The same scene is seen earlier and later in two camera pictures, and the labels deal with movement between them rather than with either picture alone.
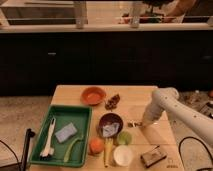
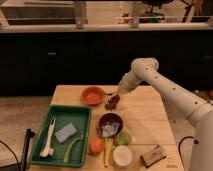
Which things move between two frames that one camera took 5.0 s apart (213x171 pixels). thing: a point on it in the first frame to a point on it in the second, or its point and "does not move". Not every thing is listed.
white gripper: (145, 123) to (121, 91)
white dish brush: (48, 151) does not move
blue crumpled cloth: (110, 129) does not move
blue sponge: (65, 132) does not move
